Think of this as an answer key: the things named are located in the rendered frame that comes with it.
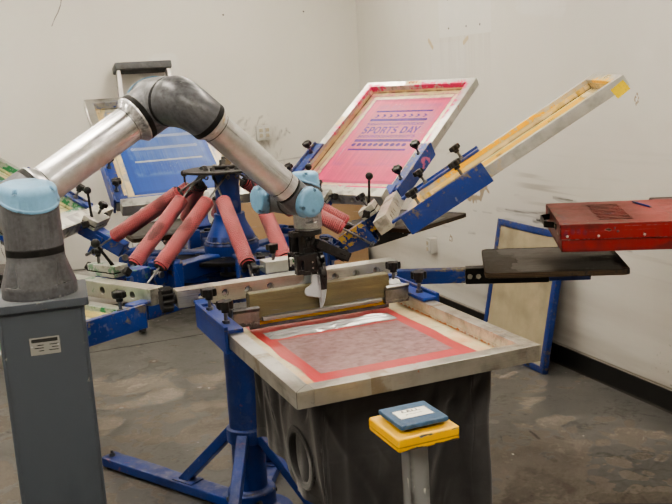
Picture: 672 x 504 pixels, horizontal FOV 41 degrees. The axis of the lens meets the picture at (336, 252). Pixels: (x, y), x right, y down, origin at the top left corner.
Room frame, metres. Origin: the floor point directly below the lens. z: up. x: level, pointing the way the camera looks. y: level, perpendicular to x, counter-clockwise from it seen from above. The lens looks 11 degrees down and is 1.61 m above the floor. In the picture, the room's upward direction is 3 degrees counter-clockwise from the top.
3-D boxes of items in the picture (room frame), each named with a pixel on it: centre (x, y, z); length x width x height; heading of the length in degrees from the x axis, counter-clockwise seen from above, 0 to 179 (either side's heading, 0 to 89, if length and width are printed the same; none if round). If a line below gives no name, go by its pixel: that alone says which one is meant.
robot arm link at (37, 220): (1.84, 0.62, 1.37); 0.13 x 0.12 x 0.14; 35
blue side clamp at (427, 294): (2.53, -0.19, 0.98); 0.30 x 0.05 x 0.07; 22
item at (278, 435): (2.08, 0.12, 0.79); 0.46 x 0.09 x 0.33; 22
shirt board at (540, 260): (3.08, -0.30, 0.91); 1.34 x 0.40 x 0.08; 82
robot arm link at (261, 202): (2.31, 0.14, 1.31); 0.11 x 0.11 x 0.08; 35
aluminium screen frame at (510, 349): (2.20, -0.03, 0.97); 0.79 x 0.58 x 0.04; 22
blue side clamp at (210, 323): (2.32, 0.32, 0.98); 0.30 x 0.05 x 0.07; 22
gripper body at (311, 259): (2.38, 0.08, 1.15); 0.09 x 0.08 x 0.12; 112
